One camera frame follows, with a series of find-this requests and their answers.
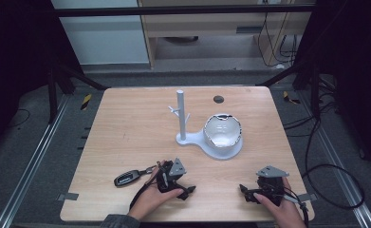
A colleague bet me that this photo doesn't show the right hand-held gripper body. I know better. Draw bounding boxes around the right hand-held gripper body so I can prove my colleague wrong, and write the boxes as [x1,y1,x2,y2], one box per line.
[256,164,290,207]

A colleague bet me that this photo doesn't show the black floor cable loop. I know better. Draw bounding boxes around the black floor cable loop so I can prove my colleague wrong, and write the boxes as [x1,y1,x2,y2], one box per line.
[282,104,366,211]

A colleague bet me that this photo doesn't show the black car key fob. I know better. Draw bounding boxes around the black car key fob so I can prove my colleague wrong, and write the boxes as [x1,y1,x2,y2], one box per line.
[113,165,158,188]

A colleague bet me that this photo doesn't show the person's right hand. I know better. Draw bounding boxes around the person's right hand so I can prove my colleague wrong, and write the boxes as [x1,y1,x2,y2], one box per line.
[252,176,308,228]

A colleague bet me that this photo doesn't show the grey tape strip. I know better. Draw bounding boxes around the grey tape strip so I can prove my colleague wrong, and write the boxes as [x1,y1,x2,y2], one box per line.
[56,192,80,202]
[296,192,319,203]

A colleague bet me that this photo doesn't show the light wooden desk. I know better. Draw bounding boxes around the light wooden desk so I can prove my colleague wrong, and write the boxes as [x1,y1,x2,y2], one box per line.
[137,0,317,69]

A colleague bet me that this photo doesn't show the person's left hand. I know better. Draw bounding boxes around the person's left hand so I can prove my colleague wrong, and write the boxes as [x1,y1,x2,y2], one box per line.
[128,160,185,221]

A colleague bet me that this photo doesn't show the white cabinet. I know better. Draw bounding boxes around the white cabinet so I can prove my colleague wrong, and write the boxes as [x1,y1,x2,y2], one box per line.
[50,0,151,67]

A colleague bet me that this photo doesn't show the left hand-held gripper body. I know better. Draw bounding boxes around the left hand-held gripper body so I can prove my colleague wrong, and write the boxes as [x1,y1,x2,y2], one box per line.
[156,158,188,194]

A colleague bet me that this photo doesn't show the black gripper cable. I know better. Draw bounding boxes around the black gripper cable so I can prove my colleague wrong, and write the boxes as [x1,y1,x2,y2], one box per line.
[282,185,311,228]

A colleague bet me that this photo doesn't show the white bowl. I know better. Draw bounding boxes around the white bowl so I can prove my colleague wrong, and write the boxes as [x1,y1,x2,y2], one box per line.
[203,113,243,148]

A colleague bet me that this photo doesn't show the white stand with post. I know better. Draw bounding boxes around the white stand with post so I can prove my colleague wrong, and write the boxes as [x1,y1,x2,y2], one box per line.
[168,89,245,162]

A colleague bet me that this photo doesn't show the black gripper wrist strap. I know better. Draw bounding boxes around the black gripper wrist strap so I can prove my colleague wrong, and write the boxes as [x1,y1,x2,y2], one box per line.
[128,162,162,211]

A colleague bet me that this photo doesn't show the yellow black hazard tape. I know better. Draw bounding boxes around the yellow black hazard tape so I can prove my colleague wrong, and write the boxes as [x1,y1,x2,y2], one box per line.
[80,93,93,111]
[282,90,302,105]

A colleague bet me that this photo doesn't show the aluminium floor rail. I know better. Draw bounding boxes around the aluminium floor rail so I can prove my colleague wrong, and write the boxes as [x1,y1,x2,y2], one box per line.
[296,91,371,228]
[0,94,71,228]

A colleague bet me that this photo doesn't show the black hanging cables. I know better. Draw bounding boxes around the black hanging cables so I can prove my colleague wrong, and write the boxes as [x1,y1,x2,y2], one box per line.
[256,0,300,68]

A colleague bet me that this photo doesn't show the black metal frame stand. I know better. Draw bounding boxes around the black metal frame stand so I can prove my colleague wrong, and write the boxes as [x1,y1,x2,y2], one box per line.
[256,6,339,122]
[45,6,110,125]

